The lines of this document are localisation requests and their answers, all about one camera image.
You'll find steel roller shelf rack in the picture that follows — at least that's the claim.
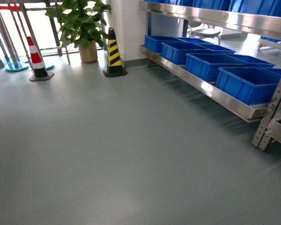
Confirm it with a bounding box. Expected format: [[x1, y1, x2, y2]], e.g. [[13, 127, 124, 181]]
[[139, 1, 281, 150]]

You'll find yellow black traffic cone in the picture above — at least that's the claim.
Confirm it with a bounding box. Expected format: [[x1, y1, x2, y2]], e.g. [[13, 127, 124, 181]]
[[103, 28, 128, 78]]

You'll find blue plastic bin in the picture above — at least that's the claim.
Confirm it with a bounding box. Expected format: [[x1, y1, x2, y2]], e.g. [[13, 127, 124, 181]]
[[185, 53, 246, 82], [144, 35, 183, 53], [215, 67, 281, 105], [158, 42, 211, 65]]

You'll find red white traffic cone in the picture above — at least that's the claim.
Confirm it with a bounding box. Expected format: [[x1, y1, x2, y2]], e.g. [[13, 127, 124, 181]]
[[27, 37, 54, 82]]

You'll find green potted plant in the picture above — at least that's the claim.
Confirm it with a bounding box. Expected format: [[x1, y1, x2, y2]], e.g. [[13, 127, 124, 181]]
[[45, 0, 111, 63]]

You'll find teal base barrier post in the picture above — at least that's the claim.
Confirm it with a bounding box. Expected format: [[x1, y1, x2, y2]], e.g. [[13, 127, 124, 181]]
[[0, 13, 29, 73]]

